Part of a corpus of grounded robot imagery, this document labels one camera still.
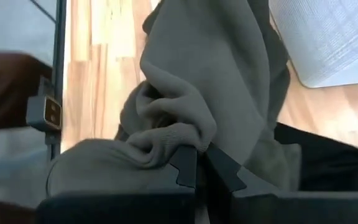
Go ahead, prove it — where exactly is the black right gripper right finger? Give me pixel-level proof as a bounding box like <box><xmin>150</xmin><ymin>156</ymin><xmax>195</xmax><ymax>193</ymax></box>
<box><xmin>205</xmin><ymin>142</ymin><xmax>358</xmax><ymax>224</ymax></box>

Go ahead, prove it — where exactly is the olive green hooded garment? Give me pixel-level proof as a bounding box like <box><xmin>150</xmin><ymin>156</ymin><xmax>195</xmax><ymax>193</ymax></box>
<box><xmin>46</xmin><ymin>0</ymin><xmax>303</xmax><ymax>200</ymax></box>

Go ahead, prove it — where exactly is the grey button box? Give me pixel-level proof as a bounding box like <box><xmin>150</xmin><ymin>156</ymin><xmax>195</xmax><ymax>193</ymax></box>
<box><xmin>25</xmin><ymin>95</ymin><xmax>62</xmax><ymax>131</ymax></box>

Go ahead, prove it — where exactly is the black garment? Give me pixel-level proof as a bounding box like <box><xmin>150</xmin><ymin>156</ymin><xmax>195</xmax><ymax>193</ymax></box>
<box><xmin>273</xmin><ymin>122</ymin><xmax>358</xmax><ymax>192</ymax></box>

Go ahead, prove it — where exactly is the white perforated laundry basket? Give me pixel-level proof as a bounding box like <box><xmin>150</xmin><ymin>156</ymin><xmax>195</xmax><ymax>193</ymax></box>
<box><xmin>268</xmin><ymin>0</ymin><xmax>358</xmax><ymax>89</ymax></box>

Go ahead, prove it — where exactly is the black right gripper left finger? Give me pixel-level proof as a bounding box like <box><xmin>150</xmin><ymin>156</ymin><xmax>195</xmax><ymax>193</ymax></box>
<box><xmin>35</xmin><ymin>145</ymin><xmax>198</xmax><ymax>224</ymax></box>

